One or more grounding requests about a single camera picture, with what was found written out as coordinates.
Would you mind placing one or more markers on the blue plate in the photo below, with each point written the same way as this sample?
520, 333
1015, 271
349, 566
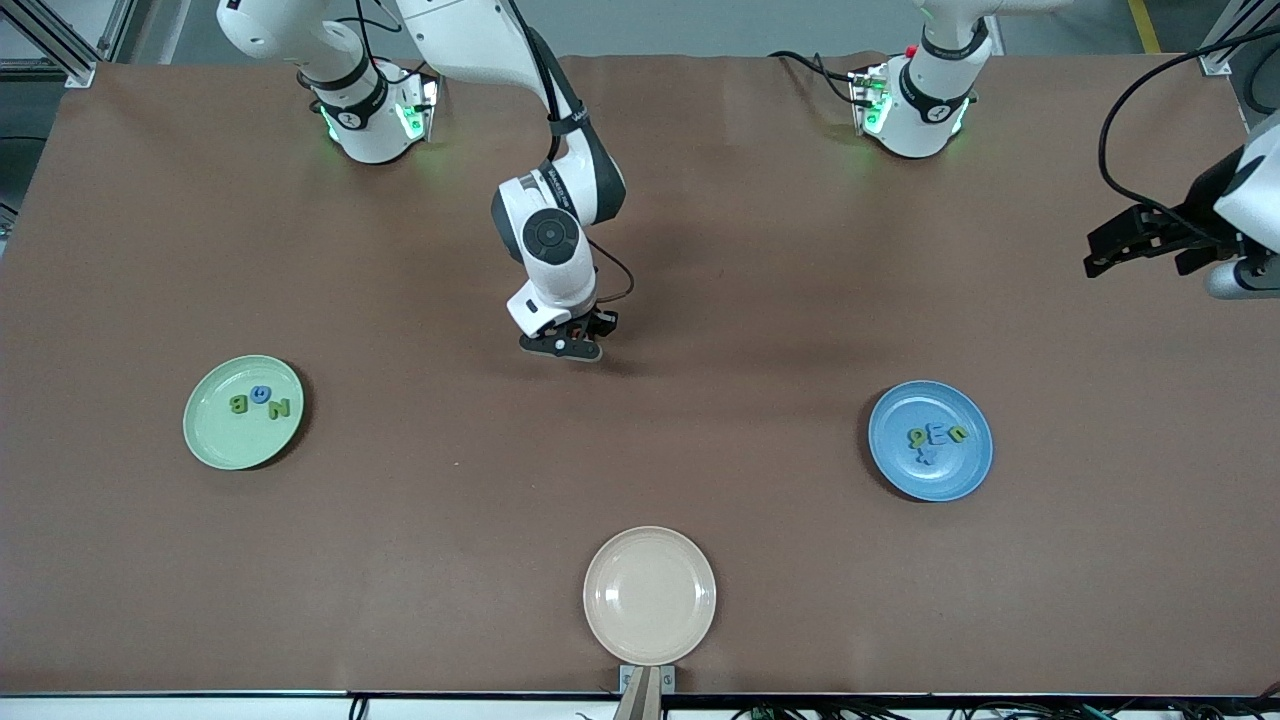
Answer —
950, 480

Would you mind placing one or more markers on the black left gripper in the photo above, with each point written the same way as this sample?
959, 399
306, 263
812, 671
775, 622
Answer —
1201, 203

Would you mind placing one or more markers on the beige plate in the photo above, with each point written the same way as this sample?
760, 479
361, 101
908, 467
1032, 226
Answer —
650, 595

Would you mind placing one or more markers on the metal camera pole bracket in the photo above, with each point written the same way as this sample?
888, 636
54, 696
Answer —
645, 700

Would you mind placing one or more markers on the blue foam letter G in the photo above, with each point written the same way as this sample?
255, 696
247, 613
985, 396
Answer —
253, 394

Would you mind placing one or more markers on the light green plate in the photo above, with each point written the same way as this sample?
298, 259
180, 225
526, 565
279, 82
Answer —
225, 440

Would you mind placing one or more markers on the aluminium frame profile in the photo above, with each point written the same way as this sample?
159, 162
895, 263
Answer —
70, 62
1215, 60

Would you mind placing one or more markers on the blue foam letter m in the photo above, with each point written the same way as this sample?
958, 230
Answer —
931, 435

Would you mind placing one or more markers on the white table edge strip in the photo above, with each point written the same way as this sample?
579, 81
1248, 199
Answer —
200, 708

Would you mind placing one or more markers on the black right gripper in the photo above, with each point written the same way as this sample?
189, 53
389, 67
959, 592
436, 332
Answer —
588, 320

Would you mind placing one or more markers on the brown table mat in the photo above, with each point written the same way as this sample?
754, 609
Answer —
800, 580

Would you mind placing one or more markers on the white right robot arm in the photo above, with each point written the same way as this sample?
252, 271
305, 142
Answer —
565, 275

